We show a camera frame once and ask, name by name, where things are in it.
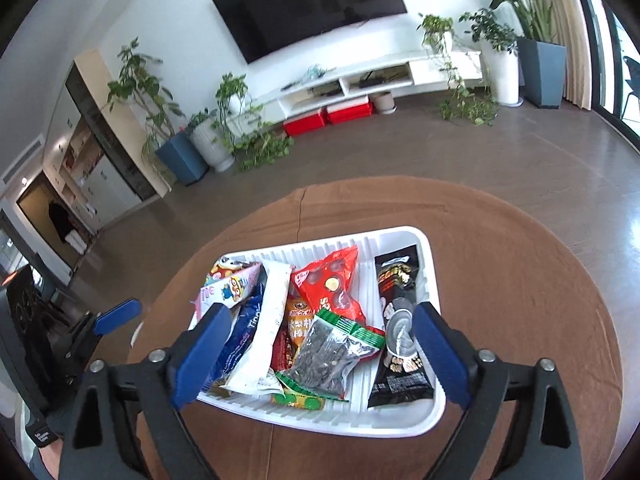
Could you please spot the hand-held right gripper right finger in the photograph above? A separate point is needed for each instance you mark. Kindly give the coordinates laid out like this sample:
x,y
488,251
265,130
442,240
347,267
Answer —
x,y
440,355

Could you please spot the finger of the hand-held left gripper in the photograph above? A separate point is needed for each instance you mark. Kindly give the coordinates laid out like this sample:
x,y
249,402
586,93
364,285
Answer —
x,y
117,312

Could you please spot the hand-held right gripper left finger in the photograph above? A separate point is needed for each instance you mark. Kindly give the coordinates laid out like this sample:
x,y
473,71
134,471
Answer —
x,y
200,355

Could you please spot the blue biscuit packet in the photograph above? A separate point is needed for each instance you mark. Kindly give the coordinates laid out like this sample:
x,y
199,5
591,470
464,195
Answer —
x,y
245,330

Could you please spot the pink snack packet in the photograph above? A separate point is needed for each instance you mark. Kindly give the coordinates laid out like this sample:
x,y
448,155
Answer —
x,y
232,290

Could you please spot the large white snack packet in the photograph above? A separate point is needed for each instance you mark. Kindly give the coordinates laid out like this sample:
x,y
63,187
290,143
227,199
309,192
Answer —
x,y
267,320

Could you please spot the long black snack packet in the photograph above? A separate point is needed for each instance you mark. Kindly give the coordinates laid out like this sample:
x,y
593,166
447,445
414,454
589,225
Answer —
x,y
397,285

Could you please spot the small dark red packet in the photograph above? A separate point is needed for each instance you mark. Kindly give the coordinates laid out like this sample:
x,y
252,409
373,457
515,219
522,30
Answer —
x,y
282,352

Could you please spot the cartoon print snack packet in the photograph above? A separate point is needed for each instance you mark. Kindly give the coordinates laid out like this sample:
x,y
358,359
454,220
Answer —
x,y
225,272

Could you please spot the white plastic tray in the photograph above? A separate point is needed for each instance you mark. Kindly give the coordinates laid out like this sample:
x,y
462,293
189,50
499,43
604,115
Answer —
x,y
370,410

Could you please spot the orange snack packet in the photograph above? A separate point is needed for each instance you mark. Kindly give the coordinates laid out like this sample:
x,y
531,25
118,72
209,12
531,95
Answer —
x,y
297,320

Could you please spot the clear green-edged seed packet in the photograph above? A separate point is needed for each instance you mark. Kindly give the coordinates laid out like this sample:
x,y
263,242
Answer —
x,y
325,360

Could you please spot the red chocolate ball packet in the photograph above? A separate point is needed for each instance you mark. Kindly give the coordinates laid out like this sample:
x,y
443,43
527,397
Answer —
x,y
327,285

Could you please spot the leafy tree in blue pot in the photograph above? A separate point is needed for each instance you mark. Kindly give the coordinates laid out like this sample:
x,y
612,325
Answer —
x,y
182,157

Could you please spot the plant in white ribbed pot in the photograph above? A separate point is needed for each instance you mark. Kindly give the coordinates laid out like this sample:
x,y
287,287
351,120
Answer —
x,y
212,142

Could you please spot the trailing pothos plant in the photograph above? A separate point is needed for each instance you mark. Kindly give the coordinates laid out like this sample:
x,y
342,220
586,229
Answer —
x,y
435,27
232,90

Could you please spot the red storage box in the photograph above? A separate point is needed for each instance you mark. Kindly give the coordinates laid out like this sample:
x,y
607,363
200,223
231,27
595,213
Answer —
x,y
305,124
350,112

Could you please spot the empty brown plant pot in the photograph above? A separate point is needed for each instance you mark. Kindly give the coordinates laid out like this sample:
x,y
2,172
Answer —
x,y
384,102

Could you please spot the shrub in tall white pot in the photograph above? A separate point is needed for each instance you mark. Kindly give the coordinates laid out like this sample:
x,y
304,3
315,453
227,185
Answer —
x,y
502,75

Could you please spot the white television cabinet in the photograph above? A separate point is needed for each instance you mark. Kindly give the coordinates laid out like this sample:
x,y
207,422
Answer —
x,y
360,67

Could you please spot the broad-leaf plant in grey-blue pot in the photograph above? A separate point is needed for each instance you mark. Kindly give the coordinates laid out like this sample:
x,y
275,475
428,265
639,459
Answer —
x,y
542,70

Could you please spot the black framed glass door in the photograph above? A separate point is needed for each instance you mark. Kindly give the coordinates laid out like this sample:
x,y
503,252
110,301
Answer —
x,y
597,60

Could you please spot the black metal chair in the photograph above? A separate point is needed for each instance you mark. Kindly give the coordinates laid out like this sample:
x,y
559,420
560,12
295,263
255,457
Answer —
x,y
631,80

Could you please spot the beige curtain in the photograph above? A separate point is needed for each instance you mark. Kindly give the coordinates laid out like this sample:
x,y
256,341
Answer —
x,y
570,35

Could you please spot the built-in wall cabinet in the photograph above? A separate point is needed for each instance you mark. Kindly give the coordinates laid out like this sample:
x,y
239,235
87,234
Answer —
x,y
100,170

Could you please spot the black wall television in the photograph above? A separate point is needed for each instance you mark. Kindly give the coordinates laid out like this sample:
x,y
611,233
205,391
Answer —
x,y
310,5

